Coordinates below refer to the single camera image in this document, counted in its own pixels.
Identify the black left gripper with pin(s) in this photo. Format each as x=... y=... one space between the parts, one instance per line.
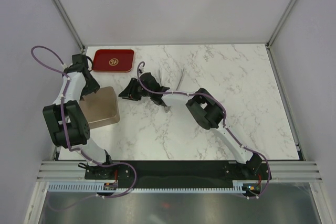
x=93 y=87

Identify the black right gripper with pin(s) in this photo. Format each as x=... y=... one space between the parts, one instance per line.
x=129 y=92

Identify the gold box lid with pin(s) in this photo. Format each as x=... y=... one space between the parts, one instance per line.
x=100 y=108

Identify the metal tongs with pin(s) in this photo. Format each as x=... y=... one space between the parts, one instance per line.
x=176 y=86

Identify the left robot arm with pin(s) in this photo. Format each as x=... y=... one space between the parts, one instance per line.
x=65 y=120

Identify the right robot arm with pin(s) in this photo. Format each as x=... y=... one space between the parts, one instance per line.
x=208 y=113

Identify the red chocolate tray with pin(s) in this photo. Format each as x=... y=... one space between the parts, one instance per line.
x=113 y=60

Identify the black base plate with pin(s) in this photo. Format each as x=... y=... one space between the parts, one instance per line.
x=174 y=173

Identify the left aluminium frame post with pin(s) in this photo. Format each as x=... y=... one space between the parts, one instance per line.
x=66 y=19

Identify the aluminium frame post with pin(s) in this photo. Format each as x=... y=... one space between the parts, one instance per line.
x=66 y=19
x=290 y=6

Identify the white cable duct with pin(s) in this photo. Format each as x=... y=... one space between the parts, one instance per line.
x=100 y=187

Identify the right aluminium frame post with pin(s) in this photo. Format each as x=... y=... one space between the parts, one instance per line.
x=290 y=6

